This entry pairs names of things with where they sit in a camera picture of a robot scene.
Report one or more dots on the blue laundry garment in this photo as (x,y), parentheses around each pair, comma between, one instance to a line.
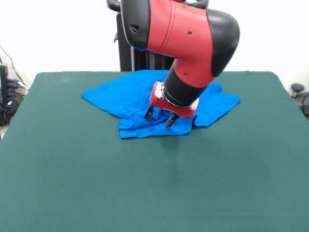
(125,96)

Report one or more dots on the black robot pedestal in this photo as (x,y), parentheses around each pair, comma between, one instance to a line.
(125,55)

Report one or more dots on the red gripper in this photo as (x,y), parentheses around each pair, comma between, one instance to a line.
(169,108)

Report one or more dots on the grey chair base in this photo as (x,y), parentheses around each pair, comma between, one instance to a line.
(297,88)

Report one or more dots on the dark green table cloth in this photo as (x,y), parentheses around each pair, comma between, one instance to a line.
(72,169)

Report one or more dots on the black equipment pile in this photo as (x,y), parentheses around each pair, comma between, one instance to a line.
(4,96)

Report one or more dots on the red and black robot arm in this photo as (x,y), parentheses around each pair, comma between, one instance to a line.
(183,38)

